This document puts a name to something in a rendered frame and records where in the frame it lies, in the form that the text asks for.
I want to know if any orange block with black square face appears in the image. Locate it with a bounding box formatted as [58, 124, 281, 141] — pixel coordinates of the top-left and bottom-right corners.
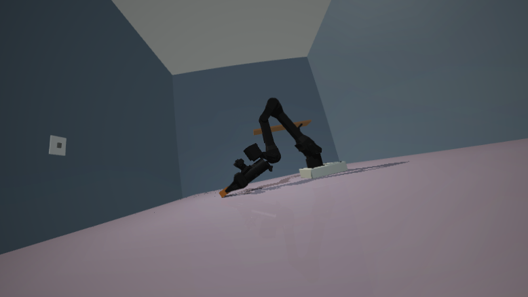
[219, 186, 230, 198]

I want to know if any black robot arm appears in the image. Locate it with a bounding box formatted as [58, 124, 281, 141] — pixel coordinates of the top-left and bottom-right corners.
[234, 98, 324, 175]

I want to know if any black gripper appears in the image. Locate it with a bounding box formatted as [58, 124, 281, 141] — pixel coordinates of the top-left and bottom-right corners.
[225, 165, 260, 193]

